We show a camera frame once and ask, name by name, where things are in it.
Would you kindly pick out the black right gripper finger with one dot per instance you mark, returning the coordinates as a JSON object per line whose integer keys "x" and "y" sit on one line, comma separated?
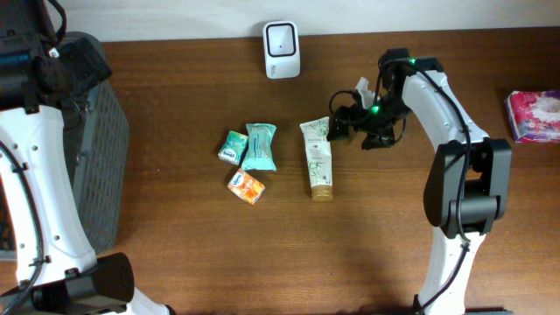
{"x": 338, "y": 131}
{"x": 377, "y": 141}

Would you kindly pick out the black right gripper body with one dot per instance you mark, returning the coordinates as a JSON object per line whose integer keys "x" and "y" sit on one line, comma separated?
{"x": 375, "y": 120}

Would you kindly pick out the white Pantene tube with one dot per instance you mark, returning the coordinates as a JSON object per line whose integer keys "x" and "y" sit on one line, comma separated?
{"x": 319, "y": 158}

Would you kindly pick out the mint green wipes pack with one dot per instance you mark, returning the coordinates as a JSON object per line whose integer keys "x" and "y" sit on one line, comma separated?
{"x": 259, "y": 154}

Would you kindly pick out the small teal tissue pack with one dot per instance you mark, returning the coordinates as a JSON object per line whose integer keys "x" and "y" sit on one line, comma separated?
{"x": 233, "y": 148}

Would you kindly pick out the small orange tissue pack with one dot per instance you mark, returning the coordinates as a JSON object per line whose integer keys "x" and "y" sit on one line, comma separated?
{"x": 246, "y": 187}

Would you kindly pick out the purple tissue pack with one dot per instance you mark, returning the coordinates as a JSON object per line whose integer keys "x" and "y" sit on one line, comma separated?
{"x": 534, "y": 116}

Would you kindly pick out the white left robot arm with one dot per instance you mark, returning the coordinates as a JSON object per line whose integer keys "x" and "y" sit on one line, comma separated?
{"x": 58, "y": 271}

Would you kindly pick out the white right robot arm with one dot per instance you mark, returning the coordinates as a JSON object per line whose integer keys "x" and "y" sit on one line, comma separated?
{"x": 467, "y": 188}

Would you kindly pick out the white barcode scanner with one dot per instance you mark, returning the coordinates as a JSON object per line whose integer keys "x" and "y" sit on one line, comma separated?
{"x": 281, "y": 50}

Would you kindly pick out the dark grey plastic basket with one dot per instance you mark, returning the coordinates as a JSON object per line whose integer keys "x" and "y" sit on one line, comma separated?
{"x": 96, "y": 143}

